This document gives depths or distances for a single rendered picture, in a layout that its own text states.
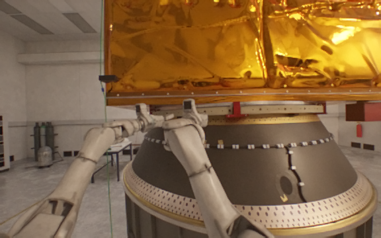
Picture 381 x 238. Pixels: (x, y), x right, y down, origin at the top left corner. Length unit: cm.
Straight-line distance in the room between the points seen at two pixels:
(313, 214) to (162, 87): 100
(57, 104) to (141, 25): 761
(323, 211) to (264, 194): 27
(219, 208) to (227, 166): 48
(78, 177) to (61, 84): 798
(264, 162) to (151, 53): 88
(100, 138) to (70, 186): 15
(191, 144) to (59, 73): 835
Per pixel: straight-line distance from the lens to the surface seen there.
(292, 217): 87
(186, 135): 34
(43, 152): 721
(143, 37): 100
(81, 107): 775
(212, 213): 35
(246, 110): 88
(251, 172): 83
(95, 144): 53
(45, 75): 898
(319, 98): 127
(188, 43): 95
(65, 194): 50
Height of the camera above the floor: 165
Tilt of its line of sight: level
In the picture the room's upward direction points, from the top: 2 degrees counter-clockwise
